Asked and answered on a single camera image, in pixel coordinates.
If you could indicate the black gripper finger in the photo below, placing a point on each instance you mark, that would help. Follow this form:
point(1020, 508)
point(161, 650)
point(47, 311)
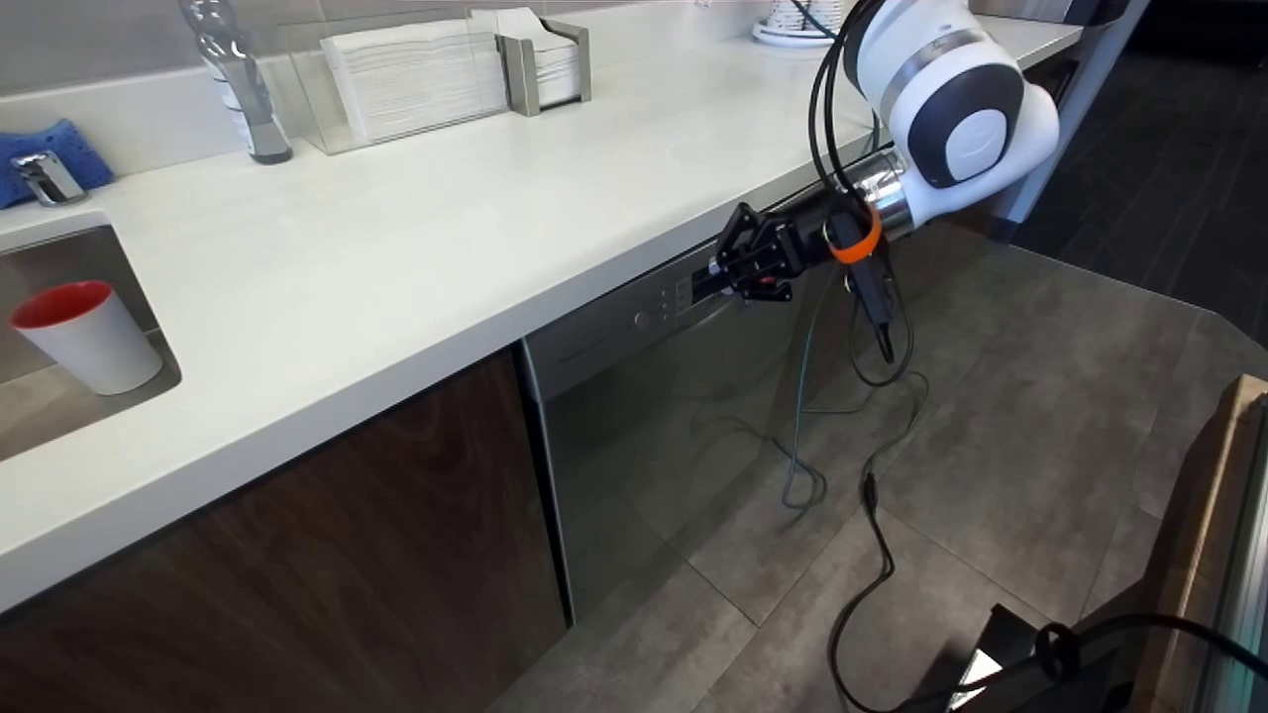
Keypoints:
point(747, 228)
point(740, 281)

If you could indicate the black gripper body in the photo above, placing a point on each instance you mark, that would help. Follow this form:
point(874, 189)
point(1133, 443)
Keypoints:
point(802, 257)

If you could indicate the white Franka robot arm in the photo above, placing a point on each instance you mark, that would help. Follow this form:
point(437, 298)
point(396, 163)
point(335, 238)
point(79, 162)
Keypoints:
point(952, 92)

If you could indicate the stainless steel dishwasher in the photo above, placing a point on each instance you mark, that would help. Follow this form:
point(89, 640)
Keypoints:
point(635, 451)

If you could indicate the white round appliance base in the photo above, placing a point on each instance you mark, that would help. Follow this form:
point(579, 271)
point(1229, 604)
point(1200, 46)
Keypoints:
point(781, 31)

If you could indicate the white napkins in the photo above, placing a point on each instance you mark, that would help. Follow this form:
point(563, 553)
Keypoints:
point(555, 65)

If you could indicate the grey metal napkin holder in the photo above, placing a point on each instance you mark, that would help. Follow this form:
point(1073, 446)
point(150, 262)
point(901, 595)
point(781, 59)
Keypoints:
point(521, 80)

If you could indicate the white counter end panel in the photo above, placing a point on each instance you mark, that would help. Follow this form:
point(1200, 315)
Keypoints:
point(1096, 65)

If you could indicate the black box white label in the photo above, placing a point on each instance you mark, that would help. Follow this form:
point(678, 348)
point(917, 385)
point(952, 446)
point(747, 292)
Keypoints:
point(1015, 666)

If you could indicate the wooden robot cart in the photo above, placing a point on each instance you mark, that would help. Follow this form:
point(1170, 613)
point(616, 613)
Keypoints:
point(1192, 558)

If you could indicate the white cup red inside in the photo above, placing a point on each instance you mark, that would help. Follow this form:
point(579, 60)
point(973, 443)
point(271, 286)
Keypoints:
point(92, 349)

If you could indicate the blue cloth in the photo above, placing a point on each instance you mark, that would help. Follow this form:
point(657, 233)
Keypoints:
point(72, 149)

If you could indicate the steel kitchen sink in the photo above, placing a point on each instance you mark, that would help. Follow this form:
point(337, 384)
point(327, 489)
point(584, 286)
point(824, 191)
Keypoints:
point(54, 422)

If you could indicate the orange wrist mount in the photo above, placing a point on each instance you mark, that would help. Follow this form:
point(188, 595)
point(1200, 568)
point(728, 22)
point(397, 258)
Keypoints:
point(859, 245)

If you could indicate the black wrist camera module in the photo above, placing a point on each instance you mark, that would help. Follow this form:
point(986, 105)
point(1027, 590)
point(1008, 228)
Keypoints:
point(874, 304)

